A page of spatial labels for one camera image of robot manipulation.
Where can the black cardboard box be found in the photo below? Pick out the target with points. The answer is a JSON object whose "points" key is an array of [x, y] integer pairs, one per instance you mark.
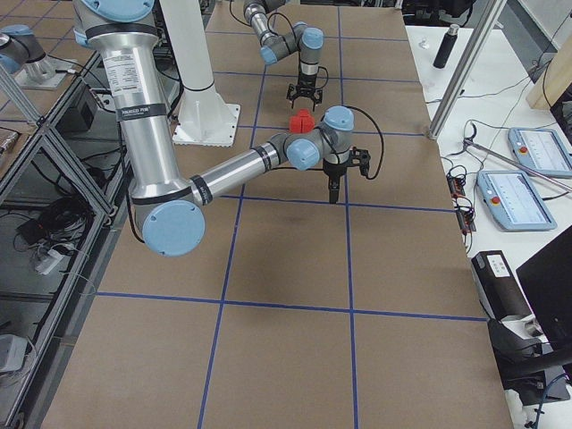
{"points": [[497, 286]]}

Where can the aluminium frame post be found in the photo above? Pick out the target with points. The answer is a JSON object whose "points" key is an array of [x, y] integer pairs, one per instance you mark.
{"points": [[475, 45]]}

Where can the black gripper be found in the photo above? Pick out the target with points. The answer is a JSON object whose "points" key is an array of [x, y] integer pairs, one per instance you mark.
{"points": [[306, 83], [333, 170]]}

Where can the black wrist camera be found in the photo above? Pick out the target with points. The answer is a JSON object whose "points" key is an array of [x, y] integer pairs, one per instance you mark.
{"points": [[360, 158]]}

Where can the blue teach pendant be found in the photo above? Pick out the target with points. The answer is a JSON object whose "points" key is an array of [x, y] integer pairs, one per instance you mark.
{"points": [[542, 150], [513, 201]]}

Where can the second robot base background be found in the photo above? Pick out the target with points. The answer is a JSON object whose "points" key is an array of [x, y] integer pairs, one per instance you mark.
{"points": [[23, 57]]}

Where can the black water bottle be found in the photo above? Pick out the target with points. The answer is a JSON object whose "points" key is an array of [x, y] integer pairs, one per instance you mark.
{"points": [[448, 42]]}

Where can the black monitor with stand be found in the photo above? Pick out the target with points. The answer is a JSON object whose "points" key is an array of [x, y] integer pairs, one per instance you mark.
{"points": [[527, 366]]}

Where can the near blue teach pendant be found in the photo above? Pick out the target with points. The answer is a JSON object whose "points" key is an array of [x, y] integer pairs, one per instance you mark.
{"points": [[513, 201]]}

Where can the far blue teach pendant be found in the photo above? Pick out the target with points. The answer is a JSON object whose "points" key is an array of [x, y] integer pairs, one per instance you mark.
{"points": [[542, 150]]}

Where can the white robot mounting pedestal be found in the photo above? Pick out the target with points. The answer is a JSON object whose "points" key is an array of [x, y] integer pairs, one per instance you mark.
{"points": [[203, 117]]}

